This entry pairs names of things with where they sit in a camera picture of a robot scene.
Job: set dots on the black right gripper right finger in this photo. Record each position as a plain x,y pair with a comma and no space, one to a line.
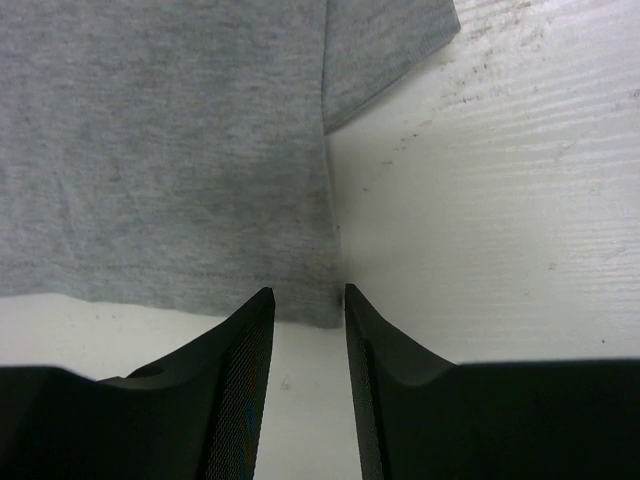
420,416

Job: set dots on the grey tank top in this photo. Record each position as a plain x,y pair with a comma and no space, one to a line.
171,154

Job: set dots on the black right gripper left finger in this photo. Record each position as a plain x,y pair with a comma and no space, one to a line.
194,413

